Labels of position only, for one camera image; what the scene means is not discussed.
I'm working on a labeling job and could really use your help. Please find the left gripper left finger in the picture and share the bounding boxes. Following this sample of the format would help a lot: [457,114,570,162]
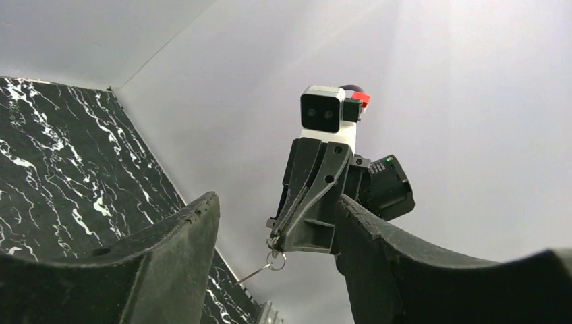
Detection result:
[1,192,220,323]

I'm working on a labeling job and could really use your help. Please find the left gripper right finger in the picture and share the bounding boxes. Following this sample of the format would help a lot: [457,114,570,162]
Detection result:
[335,196,571,324]

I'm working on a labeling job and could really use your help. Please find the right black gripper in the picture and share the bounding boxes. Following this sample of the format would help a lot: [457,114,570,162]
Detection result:
[267,138,415,254]

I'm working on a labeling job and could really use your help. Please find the small silver key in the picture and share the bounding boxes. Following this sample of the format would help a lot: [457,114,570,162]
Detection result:
[235,237,287,286]

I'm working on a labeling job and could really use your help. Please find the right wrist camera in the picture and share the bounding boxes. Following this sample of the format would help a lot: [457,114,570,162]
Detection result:
[300,84,370,152]

